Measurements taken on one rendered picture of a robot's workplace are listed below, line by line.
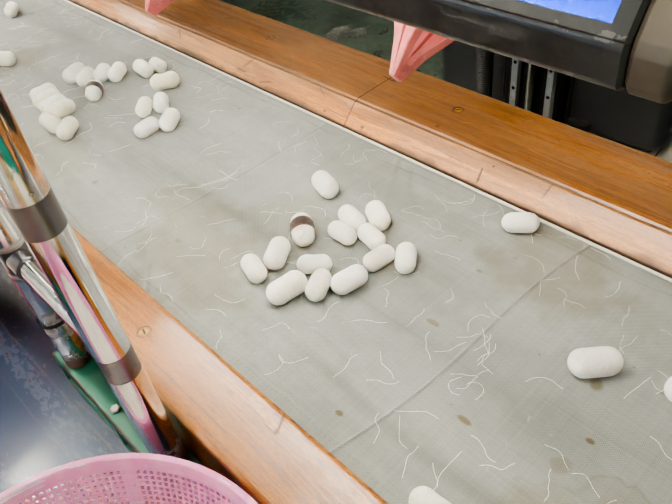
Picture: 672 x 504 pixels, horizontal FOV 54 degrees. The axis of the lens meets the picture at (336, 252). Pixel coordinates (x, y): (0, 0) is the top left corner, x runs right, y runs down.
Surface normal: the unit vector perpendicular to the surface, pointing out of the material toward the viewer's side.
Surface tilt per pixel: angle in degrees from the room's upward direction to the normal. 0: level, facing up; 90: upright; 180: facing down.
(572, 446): 0
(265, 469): 0
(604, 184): 0
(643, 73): 90
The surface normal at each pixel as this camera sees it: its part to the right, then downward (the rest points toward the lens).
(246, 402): -0.11, -0.73
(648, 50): -0.71, 0.31
